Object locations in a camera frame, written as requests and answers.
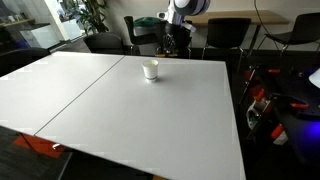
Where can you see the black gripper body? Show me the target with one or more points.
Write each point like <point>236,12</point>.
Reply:
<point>178,30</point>

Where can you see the white paper cup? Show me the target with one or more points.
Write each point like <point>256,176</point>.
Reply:
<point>150,70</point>

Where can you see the black office chair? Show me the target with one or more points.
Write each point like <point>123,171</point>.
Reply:
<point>104,43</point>
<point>140,38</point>
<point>227,33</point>
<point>296,30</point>
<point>23,60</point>

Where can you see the bin with green bag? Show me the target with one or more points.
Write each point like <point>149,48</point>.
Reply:
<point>148,23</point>

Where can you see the wooden desk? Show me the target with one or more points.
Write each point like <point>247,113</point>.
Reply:
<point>240,16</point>

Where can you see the green potted plant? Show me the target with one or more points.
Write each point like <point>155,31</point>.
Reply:
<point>90,15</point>

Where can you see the white storage box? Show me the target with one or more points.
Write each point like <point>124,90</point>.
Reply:
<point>40,36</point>

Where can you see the red floor mat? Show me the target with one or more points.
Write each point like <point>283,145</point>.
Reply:
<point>36,146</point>

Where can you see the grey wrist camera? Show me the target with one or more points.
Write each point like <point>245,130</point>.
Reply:
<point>161,15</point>

